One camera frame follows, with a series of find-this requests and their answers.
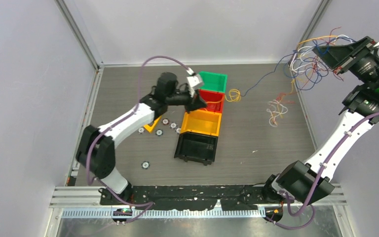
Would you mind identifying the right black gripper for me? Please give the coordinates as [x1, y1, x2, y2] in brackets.
[313, 36, 379, 88]

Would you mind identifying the multicolour wire bundle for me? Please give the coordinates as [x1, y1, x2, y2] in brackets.
[266, 27, 357, 127]

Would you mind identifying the blue wire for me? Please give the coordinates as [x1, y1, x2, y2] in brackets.
[241, 54, 292, 97]

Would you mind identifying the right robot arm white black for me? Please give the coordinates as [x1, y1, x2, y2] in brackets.
[262, 36, 379, 205]

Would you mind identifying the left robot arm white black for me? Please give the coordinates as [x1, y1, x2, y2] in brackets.
[76, 72, 207, 204]

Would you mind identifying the red plastic bin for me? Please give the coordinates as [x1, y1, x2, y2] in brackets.
[199, 90, 225, 114]

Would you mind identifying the yellow plastic bin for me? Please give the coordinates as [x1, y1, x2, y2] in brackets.
[180, 110, 222, 136]

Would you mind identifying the green plastic bin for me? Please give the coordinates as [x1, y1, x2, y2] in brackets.
[199, 71, 227, 93]

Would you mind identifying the round disc middle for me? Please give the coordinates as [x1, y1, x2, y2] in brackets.
[170, 122, 177, 129]

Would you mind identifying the round disc red centre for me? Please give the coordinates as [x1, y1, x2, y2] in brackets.
[162, 118, 169, 125]

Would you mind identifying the black plastic bin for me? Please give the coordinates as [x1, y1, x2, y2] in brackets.
[174, 132, 218, 166]

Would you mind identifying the round disc lower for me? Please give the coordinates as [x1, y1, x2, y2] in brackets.
[155, 129, 163, 136]

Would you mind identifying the yellow triangular plastic piece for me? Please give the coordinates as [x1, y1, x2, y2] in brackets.
[143, 116, 161, 133]

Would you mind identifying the lone round disc front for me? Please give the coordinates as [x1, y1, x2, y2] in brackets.
[141, 161, 150, 170]

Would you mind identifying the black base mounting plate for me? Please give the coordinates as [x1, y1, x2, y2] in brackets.
[119, 184, 285, 211]

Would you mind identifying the aluminium frame rail front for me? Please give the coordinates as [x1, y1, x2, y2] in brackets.
[49, 186, 347, 219]

